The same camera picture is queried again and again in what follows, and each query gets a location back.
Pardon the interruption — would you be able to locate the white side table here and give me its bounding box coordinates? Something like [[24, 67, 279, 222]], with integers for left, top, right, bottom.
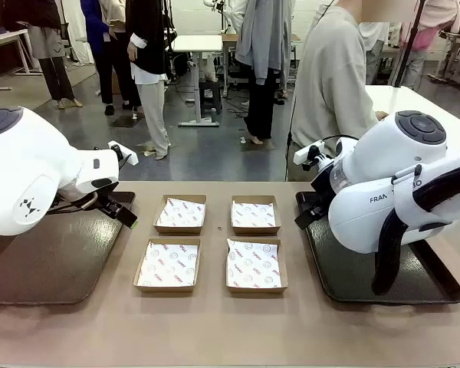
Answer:
[[363, 84, 460, 154]]

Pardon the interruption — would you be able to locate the black stand pole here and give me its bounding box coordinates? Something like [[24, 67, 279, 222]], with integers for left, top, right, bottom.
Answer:
[[393, 0, 427, 89]]

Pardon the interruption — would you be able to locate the bystander in grey hoodie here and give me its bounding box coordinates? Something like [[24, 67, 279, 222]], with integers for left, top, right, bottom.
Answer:
[[235, 0, 294, 146]]

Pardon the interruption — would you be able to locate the bystander in pink top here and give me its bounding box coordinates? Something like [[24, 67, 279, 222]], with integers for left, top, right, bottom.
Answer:
[[401, 0, 460, 92]]

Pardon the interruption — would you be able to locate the brown plastic tray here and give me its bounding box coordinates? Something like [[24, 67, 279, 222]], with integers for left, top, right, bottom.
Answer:
[[0, 190, 137, 306]]

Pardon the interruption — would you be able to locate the large black textured tray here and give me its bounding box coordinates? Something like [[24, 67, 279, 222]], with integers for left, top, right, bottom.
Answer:
[[294, 190, 460, 306]]

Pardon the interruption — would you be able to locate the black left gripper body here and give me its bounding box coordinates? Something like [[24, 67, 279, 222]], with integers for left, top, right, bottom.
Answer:
[[93, 178, 120, 216]]

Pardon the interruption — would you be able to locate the bystander in blue coat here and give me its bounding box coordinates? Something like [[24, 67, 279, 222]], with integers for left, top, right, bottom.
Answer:
[[79, 0, 130, 117]]

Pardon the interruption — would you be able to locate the brown cardboard box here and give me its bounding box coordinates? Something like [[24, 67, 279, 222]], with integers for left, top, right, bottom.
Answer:
[[225, 238, 290, 296], [153, 193, 209, 236], [229, 194, 282, 236], [133, 238, 202, 294]]

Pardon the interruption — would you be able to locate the thin dark arm cable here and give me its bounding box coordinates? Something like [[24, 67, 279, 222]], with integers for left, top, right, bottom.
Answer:
[[45, 190, 100, 215]]

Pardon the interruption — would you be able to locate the person in beige sweater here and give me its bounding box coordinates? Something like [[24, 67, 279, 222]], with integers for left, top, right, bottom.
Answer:
[[286, 0, 389, 182]]

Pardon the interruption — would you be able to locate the black step stool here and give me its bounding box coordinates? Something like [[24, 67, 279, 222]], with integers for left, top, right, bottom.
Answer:
[[198, 79, 224, 116]]

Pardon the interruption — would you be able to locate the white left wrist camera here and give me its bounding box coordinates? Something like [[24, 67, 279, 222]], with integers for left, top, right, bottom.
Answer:
[[107, 140, 140, 167]]

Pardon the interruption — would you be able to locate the white standing desk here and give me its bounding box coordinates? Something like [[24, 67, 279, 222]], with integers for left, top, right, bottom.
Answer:
[[171, 34, 225, 128]]

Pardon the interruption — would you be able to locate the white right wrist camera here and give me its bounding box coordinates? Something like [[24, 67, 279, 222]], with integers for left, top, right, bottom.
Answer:
[[293, 140, 327, 172]]

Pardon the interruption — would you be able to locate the figure in white clothes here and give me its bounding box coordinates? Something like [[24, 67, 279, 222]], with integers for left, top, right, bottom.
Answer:
[[358, 21, 391, 86]]

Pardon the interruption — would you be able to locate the person's right forearm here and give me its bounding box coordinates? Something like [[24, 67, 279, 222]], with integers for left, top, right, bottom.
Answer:
[[339, 95, 380, 133]]

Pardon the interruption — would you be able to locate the bystander in grey skirt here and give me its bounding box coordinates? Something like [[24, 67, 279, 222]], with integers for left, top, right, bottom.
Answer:
[[25, 0, 84, 110]]

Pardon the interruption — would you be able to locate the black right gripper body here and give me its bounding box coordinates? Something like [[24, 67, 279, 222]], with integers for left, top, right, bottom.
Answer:
[[309, 162, 337, 211]]

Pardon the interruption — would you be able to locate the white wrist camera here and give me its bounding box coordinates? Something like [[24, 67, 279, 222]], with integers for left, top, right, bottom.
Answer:
[[293, 140, 327, 172], [107, 140, 140, 167]]

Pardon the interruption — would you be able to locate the white workbench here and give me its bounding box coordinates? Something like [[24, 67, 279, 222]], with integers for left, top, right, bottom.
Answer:
[[0, 28, 34, 94]]

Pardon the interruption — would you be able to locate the bystander in black jacket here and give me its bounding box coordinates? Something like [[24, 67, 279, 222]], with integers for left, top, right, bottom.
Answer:
[[125, 0, 174, 161]]

